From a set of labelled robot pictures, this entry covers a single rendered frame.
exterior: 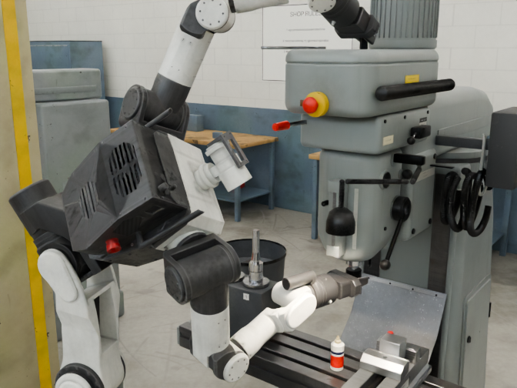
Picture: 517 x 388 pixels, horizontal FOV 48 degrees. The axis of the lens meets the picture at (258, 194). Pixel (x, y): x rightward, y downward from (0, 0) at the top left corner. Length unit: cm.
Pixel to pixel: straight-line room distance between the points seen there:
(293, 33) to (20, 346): 478
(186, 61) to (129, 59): 725
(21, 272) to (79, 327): 143
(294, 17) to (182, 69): 540
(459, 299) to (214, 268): 106
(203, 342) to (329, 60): 72
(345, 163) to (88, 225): 68
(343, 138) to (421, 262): 69
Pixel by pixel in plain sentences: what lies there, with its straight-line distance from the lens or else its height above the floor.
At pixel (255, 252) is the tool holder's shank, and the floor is 124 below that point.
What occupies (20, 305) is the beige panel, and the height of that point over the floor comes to 70.
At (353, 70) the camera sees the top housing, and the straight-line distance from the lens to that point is 139.
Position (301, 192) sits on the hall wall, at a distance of 691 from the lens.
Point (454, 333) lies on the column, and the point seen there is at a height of 95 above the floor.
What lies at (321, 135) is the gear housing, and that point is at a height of 167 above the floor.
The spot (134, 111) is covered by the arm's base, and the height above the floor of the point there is 175.
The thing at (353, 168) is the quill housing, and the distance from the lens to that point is 156.
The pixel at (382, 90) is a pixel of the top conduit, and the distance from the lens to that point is 139.
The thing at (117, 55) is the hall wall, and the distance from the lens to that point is 890.
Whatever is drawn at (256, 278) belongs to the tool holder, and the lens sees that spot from 194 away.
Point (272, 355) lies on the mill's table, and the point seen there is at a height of 94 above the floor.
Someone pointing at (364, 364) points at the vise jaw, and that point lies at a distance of 174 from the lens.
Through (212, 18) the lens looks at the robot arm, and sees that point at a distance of 142.
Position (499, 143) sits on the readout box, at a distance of 172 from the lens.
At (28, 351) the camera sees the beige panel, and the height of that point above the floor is 45.
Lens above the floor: 189
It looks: 14 degrees down
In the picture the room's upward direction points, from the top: straight up
